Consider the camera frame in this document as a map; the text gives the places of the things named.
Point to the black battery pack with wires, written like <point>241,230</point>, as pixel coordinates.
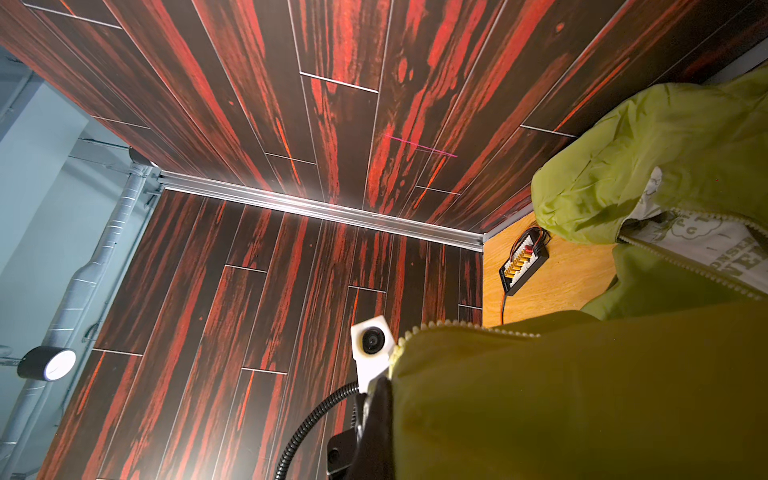
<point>527,255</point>

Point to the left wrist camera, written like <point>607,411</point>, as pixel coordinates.
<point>372,346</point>

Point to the green jacket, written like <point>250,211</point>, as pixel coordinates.
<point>664,375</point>

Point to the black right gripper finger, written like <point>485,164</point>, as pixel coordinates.
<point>374,455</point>

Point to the grey ceiling duct pipe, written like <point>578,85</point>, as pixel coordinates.
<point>68,317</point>

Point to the round ceiling spot lamp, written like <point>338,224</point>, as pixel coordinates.
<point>46,363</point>

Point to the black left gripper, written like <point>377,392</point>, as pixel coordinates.
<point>349,454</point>

